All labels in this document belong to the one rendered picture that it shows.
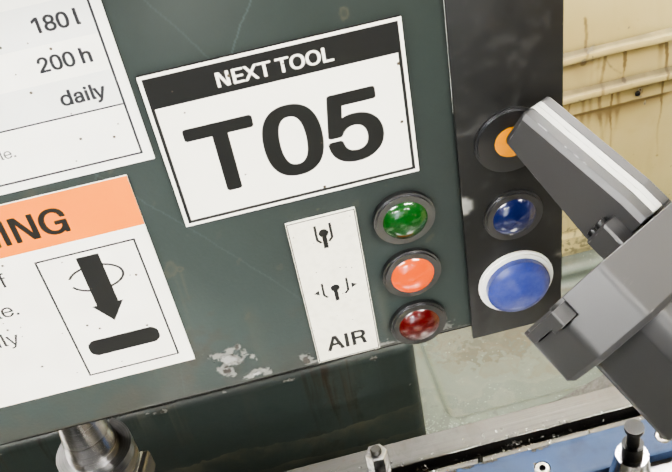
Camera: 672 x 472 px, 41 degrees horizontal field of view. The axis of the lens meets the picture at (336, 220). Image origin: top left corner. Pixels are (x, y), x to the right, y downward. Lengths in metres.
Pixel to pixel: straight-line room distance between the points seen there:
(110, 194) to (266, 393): 1.09
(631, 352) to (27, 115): 0.23
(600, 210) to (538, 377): 1.41
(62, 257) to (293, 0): 0.14
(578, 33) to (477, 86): 1.29
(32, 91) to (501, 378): 1.48
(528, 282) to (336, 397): 1.06
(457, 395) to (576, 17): 0.72
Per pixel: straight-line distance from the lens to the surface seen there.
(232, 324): 0.41
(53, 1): 0.32
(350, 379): 1.44
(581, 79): 1.69
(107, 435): 0.76
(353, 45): 0.33
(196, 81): 0.33
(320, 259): 0.39
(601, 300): 0.30
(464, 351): 1.79
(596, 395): 1.31
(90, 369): 0.42
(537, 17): 0.35
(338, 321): 0.41
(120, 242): 0.37
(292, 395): 1.44
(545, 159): 0.35
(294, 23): 0.33
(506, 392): 1.72
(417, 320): 0.42
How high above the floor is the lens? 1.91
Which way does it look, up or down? 39 degrees down
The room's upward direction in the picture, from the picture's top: 11 degrees counter-clockwise
